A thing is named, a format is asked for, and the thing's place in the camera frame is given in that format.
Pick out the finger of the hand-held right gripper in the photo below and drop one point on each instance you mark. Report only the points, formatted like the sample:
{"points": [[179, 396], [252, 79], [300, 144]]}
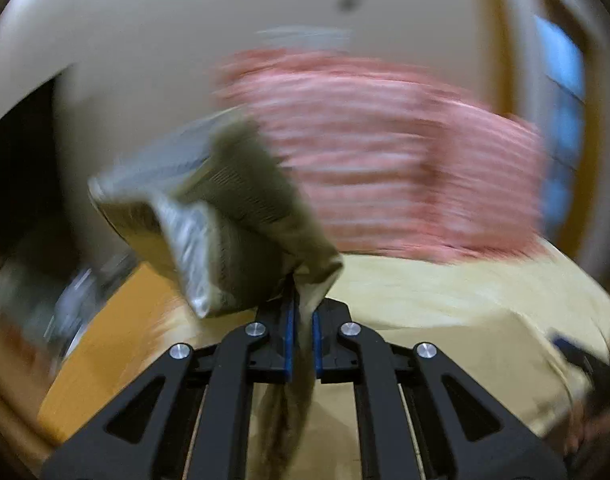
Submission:
{"points": [[567, 347]]}

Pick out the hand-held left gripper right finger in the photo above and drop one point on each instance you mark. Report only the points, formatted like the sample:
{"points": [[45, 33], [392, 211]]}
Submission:
{"points": [[319, 345]]}

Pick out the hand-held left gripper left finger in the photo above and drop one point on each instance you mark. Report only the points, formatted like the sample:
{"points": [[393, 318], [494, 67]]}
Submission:
{"points": [[287, 345]]}

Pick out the olive green pants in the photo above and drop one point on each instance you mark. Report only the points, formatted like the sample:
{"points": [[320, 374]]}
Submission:
{"points": [[255, 200]]}

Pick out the yellow bed sheet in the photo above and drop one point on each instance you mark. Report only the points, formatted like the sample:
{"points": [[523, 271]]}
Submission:
{"points": [[435, 300]]}

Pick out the pink striped blanket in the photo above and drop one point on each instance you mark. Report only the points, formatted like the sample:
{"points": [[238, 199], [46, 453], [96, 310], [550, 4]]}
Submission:
{"points": [[385, 160]]}

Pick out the window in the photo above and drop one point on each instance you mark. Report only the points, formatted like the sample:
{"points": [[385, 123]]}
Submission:
{"points": [[560, 125]]}

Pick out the grey cloth pile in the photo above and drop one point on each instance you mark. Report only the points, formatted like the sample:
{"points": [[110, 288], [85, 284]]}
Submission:
{"points": [[45, 300]]}

